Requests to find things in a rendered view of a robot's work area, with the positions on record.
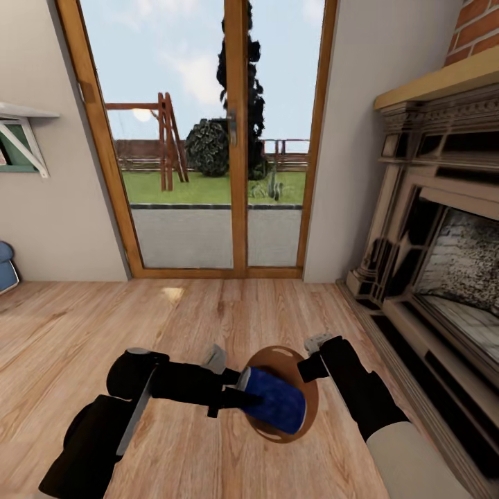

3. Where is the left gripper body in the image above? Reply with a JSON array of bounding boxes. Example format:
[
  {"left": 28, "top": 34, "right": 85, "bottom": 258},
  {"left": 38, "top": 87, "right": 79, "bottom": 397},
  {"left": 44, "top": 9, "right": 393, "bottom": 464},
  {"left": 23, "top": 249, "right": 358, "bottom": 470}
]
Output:
[{"left": 174, "top": 363, "right": 223, "bottom": 418}]

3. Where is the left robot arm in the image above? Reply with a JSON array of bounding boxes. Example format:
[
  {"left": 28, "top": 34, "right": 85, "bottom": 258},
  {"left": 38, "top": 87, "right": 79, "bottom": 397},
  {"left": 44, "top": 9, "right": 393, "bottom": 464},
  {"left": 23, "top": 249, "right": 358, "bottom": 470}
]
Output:
[{"left": 31, "top": 342, "right": 265, "bottom": 499}]

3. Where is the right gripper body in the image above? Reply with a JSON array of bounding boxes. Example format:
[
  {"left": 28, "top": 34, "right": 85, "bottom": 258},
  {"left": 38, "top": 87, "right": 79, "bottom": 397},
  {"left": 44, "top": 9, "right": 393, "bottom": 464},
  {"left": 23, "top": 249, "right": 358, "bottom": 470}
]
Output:
[{"left": 297, "top": 353, "right": 328, "bottom": 383}]

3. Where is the can of soda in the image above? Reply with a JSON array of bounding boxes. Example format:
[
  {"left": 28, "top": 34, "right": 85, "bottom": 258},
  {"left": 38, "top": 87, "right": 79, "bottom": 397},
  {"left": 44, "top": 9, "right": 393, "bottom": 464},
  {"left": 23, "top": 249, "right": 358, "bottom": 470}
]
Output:
[{"left": 235, "top": 365, "right": 307, "bottom": 435}]

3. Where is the trash can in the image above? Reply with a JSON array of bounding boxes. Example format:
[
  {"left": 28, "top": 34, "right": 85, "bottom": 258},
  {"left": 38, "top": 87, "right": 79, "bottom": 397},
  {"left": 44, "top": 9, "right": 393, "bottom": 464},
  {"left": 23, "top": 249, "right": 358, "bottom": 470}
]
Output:
[{"left": 245, "top": 345, "right": 319, "bottom": 445}]

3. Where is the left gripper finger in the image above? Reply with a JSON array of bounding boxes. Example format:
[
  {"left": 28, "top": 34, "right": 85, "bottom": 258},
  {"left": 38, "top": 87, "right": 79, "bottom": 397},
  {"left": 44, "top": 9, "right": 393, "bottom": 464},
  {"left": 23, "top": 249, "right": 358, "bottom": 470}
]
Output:
[
  {"left": 218, "top": 386, "right": 265, "bottom": 409},
  {"left": 222, "top": 368, "right": 241, "bottom": 387}
]

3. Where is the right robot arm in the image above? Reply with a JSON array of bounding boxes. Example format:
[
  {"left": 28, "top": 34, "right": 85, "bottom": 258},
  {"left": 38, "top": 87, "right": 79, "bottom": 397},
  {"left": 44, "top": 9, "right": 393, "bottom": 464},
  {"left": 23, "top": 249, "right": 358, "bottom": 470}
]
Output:
[{"left": 297, "top": 332, "right": 474, "bottom": 499}]

